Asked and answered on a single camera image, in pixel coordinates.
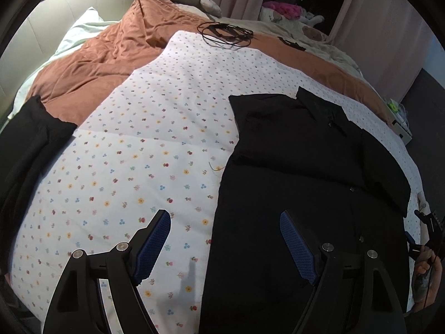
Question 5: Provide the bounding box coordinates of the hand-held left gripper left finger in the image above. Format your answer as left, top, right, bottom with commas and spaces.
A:
42, 209, 172, 334

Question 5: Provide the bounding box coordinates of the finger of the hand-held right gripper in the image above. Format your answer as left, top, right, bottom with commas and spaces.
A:
414, 210, 443, 233
405, 231, 425, 261

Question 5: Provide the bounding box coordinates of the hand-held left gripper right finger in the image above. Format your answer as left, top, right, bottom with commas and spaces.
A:
279, 210, 408, 334

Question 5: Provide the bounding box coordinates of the black button shirt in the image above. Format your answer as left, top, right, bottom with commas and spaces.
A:
199, 87, 412, 334

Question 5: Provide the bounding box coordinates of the pile of black folded clothes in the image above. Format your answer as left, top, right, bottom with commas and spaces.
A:
0, 95, 78, 275

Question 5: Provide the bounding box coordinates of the person's right hand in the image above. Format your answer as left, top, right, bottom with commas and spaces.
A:
412, 245, 440, 312

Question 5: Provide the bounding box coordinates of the white box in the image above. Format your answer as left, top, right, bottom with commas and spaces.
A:
386, 97, 412, 145

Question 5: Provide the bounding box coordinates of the white floral bed sheet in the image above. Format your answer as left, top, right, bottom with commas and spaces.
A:
9, 30, 430, 334

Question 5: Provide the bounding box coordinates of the orange-brown quilt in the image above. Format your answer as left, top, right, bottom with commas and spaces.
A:
26, 0, 393, 126

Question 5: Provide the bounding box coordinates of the cream bear print blanket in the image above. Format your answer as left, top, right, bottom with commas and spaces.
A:
174, 3, 365, 77

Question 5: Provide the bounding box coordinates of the small black object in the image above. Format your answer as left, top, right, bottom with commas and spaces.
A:
278, 36, 306, 52

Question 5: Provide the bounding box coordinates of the light green pillow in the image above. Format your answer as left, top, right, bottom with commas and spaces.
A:
9, 6, 119, 119

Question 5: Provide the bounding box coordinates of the white plush toy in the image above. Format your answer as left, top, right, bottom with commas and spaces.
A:
301, 9, 325, 26

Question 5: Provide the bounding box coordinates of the pink plush toy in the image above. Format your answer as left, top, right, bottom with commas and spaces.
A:
262, 1, 303, 19

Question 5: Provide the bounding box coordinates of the cream padded headboard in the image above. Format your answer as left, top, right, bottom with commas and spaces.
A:
0, 0, 147, 94

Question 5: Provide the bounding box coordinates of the coiled black cable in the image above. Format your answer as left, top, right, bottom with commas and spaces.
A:
196, 21, 255, 47

